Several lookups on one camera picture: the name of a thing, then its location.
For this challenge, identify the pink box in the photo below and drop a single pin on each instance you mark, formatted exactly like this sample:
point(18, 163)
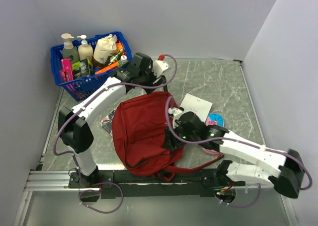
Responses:
point(66, 72)

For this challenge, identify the white book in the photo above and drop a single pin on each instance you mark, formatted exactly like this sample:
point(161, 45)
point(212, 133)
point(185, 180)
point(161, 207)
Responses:
point(196, 105)

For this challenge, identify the red backpack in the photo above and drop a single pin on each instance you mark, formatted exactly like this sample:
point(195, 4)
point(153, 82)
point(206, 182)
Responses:
point(138, 135)

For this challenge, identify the cream pump bottle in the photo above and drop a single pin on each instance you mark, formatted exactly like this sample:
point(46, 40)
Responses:
point(85, 50)

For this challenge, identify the green glass bottle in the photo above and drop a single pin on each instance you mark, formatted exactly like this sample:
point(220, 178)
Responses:
point(117, 56)

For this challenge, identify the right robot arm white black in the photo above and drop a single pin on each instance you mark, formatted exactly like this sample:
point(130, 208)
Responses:
point(284, 170)

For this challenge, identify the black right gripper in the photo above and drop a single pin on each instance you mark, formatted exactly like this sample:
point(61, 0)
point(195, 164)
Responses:
point(169, 139)

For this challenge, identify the Little Women book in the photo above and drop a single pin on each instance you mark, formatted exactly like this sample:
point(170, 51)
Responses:
point(106, 122)

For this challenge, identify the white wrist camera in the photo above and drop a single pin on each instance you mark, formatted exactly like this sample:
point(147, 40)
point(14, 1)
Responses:
point(175, 113)
point(159, 67)

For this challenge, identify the pink pencil case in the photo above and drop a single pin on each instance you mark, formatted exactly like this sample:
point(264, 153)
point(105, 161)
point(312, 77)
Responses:
point(213, 119)

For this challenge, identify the dark green box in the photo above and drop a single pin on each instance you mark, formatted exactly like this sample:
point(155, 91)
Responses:
point(82, 69)

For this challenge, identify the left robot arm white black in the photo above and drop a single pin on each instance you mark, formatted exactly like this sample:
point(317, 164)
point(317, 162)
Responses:
point(74, 124)

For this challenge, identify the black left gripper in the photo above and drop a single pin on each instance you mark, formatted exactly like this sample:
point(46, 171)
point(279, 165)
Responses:
point(159, 81)

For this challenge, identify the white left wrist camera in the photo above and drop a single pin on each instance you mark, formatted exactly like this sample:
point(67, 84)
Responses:
point(159, 67)

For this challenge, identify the beige cloth bag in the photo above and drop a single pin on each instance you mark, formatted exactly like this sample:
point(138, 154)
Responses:
point(104, 48)

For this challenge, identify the grey-green pump bottle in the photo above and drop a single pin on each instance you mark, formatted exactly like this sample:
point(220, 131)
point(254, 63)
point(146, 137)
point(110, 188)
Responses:
point(69, 51)

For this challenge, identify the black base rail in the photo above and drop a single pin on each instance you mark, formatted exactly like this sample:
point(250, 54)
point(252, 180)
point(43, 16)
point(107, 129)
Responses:
point(203, 183)

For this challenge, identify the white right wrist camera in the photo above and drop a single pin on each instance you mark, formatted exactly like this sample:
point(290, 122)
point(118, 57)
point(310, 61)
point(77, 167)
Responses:
point(175, 113)

